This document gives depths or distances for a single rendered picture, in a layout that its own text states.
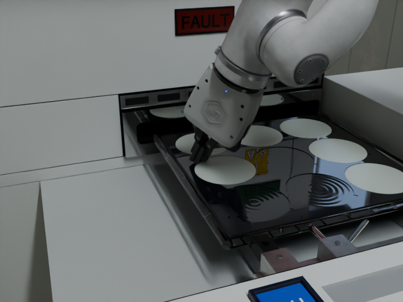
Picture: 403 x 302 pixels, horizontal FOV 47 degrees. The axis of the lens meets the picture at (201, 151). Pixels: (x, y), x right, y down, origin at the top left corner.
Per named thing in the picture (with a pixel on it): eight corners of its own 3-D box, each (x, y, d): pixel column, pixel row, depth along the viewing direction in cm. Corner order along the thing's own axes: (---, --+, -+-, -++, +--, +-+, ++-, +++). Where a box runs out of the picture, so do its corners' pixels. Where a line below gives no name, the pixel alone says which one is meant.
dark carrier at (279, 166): (159, 137, 89) (159, 135, 89) (315, 115, 100) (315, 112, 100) (230, 239, 60) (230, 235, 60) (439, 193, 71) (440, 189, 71)
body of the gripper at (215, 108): (201, 57, 67) (175, 117, 73) (258, 96, 64) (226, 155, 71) (226, 47, 72) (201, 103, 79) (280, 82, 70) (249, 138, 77)
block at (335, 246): (316, 257, 59) (318, 237, 58) (339, 251, 60) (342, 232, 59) (355, 299, 53) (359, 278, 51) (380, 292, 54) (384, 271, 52)
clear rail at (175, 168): (150, 139, 90) (150, 132, 89) (157, 138, 90) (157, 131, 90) (224, 253, 59) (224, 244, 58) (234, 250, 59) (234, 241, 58)
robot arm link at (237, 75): (207, 47, 65) (200, 64, 67) (258, 81, 63) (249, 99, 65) (235, 36, 71) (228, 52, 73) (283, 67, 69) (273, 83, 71)
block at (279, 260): (259, 271, 57) (261, 251, 56) (284, 265, 58) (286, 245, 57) (292, 317, 50) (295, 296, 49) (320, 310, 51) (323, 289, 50)
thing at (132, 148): (124, 154, 93) (120, 109, 89) (314, 126, 107) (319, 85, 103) (126, 158, 92) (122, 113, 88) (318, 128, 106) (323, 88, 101)
